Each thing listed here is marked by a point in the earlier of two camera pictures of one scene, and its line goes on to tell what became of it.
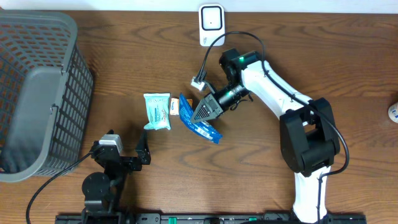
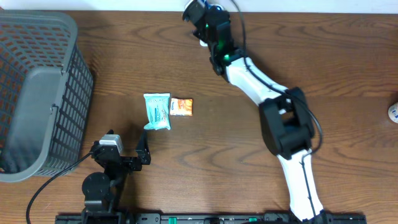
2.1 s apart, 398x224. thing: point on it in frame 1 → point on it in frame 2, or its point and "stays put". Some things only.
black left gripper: (142, 153) stays put
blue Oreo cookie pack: (203, 128) → (211, 7)
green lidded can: (393, 112) stays put
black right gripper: (212, 104) → (196, 32)
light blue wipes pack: (158, 107) stays put
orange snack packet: (175, 106) stays put
